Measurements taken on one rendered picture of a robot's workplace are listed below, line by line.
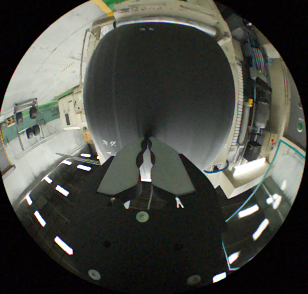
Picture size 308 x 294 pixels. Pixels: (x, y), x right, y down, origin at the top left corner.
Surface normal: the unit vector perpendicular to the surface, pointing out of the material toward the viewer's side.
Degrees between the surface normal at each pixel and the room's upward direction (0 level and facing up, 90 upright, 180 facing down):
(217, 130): 82
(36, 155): 90
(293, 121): 90
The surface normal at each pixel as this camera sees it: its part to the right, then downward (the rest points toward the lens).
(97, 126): -0.26, 0.48
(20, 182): 0.99, 0.03
